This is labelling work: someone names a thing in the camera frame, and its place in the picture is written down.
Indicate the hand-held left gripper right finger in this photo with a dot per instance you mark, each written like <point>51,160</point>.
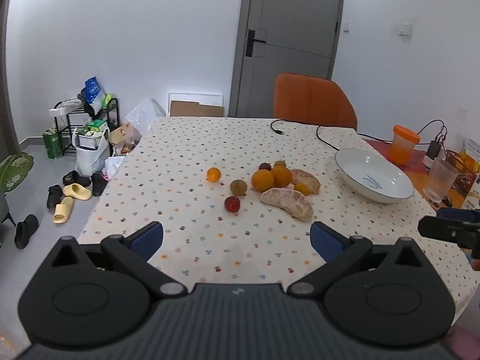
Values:
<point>327,243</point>

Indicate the grey door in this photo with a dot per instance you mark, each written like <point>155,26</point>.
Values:
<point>296,15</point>

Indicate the black charger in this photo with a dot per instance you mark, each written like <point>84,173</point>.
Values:
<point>435,149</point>

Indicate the green paper bag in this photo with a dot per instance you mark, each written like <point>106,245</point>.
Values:
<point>51,143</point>

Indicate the black slipper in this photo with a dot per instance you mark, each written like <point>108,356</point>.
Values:
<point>77,177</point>
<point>26,230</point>
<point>54,195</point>
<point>99,183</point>

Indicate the brown paper bag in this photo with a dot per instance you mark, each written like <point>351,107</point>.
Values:
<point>123,134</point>

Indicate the small greenish round fruit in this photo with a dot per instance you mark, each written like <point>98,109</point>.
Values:
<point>279,163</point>

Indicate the frosted glass tumbler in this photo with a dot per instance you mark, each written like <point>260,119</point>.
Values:
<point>440,180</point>

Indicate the clear plastic bag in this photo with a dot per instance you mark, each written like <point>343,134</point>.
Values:
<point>144,114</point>

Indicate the small orange kumquat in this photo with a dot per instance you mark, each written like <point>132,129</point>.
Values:
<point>213,174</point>
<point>302,189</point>

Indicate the dotted white tablecloth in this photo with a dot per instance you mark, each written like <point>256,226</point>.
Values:
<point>187,157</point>

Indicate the red table mat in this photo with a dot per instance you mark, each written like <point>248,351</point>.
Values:
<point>378,148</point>

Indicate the white board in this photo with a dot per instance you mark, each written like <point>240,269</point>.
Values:
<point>195,95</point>

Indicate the peeled citrus crescent piece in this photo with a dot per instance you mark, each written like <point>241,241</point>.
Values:
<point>287,202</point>

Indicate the orange lidded cup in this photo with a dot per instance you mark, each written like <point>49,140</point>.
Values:
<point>403,146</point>

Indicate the red and white bag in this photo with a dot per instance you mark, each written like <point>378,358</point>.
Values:
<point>112,165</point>

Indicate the black shoe rack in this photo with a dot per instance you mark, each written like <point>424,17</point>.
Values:
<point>71,127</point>

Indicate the dark red round fruit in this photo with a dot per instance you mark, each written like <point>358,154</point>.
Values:
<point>264,165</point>

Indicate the white wall socket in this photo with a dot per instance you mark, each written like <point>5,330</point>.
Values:
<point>460,113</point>

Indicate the orange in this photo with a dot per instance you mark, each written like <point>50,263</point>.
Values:
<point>282,175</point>
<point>262,180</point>

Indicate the peeled citrus half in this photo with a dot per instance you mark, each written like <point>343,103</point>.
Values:
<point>308,177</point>

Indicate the blue plastic bag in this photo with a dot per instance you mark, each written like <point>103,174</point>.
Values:
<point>93,89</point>

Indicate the orange chair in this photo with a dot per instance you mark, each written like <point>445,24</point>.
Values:
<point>311,101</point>

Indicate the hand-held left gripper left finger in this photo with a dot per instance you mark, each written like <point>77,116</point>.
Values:
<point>145,239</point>

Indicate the white light switch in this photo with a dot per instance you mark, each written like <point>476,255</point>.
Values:
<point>404,29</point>

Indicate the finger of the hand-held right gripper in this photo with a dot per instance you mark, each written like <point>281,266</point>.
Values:
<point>438,228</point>
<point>455,213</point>

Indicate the small white box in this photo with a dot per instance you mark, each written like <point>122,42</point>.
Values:
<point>57,112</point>

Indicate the green patterned bag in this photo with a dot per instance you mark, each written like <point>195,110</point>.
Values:
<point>15,168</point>

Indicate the yellow slipper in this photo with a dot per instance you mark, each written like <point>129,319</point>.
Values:
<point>63,210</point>
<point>78,192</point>

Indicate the brown cardboard sheet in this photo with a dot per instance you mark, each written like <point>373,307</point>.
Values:
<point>197,109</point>

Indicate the green snack package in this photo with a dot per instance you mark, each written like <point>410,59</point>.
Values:
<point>108,100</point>

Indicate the white plate with blue rim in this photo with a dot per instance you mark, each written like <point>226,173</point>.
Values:
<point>375,176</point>

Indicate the white plastic bag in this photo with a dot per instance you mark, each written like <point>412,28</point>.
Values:
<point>90,155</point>

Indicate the brownish green round fruit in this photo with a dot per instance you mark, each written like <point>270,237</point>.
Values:
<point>238,186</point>

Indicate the yellow and white package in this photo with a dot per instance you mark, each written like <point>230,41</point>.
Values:
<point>473,168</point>

